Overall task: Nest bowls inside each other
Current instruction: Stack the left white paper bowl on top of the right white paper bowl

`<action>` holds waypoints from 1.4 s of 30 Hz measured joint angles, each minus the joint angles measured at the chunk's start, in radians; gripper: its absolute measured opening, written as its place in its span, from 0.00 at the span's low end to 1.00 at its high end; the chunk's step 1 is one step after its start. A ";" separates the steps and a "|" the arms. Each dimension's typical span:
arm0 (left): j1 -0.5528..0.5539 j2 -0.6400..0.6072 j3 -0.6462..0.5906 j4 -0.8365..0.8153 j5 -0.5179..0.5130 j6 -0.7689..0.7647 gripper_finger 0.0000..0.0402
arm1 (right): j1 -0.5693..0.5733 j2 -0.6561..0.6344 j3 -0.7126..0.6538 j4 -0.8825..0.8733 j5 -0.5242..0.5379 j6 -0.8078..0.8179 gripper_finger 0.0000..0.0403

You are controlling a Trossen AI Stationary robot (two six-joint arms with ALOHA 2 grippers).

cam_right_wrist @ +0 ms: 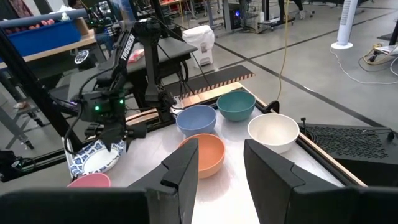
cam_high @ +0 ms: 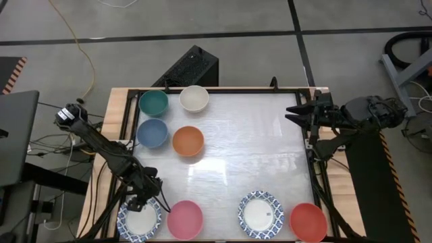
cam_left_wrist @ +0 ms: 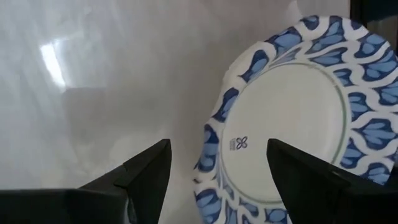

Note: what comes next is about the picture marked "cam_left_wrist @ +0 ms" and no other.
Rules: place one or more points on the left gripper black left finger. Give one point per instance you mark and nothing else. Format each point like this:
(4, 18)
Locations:
(146, 180)

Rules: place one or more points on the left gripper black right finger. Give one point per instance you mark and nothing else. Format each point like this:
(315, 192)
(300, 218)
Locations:
(304, 186)

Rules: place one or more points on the blue patterned white plate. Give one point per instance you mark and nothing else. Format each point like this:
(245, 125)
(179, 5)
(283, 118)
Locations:
(289, 109)

